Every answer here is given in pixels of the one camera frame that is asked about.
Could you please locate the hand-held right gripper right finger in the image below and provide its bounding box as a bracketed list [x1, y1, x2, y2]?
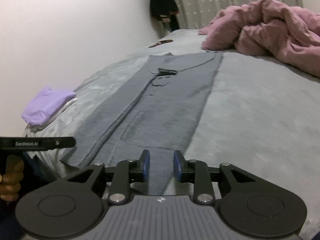
[173, 150, 257, 205]

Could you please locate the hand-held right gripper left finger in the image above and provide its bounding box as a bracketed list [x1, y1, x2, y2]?
[67, 149, 151, 205]

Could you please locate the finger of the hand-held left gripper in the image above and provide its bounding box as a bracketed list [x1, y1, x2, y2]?
[54, 137, 76, 150]

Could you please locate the grey knitted sweater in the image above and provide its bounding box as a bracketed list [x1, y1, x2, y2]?
[60, 52, 224, 197]

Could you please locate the person's left hand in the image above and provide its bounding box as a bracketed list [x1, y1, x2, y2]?
[0, 155, 25, 202]

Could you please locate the purple folded cloth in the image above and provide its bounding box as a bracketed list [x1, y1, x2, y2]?
[21, 86, 77, 127]

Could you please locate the brown wooden brush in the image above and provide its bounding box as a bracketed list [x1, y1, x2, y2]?
[148, 39, 174, 49]

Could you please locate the pink duvet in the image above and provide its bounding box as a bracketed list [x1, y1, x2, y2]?
[198, 0, 320, 79]

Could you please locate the black hanging jacket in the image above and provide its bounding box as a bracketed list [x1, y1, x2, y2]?
[149, 0, 180, 32]

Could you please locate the grey star-print curtain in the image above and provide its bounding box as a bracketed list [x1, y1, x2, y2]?
[162, 0, 304, 30]

